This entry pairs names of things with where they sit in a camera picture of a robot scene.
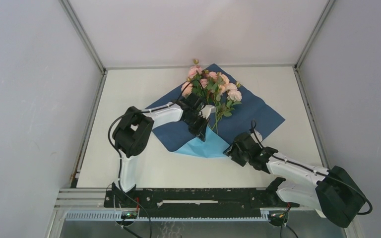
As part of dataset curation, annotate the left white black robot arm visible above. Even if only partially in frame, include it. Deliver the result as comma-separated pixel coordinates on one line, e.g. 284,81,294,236
108,93,209,207

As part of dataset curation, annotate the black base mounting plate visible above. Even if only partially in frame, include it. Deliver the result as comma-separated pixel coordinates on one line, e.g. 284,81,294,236
103,188,299,219

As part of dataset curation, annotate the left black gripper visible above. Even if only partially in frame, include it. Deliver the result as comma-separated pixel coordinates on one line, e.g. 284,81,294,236
184,114,210,142

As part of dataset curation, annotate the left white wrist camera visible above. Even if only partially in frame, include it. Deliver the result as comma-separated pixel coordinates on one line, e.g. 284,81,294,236
200,105,216,119

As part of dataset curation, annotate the white slotted cable duct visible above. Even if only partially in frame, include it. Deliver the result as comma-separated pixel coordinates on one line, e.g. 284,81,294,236
65,210,270,222

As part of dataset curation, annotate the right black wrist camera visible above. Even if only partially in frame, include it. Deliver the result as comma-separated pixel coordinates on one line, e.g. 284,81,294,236
251,130,262,142

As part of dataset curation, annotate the blue wrapping paper sheet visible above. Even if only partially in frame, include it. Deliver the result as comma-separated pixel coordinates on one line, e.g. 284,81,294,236
145,63,286,159

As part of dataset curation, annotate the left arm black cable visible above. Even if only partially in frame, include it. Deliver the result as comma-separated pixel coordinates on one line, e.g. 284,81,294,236
107,78,207,184

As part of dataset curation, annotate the aluminium front frame rail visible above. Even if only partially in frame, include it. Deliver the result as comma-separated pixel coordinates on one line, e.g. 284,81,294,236
57,188,337,212

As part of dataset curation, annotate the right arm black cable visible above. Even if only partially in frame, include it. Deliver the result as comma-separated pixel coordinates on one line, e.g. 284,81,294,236
250,119,374,216

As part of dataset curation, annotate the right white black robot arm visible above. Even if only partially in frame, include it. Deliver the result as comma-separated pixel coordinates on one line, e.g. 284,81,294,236
223,132,373,228

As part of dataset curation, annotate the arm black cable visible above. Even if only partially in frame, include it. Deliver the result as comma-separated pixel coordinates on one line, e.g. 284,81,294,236
250,119,374,216
107,78,207,184

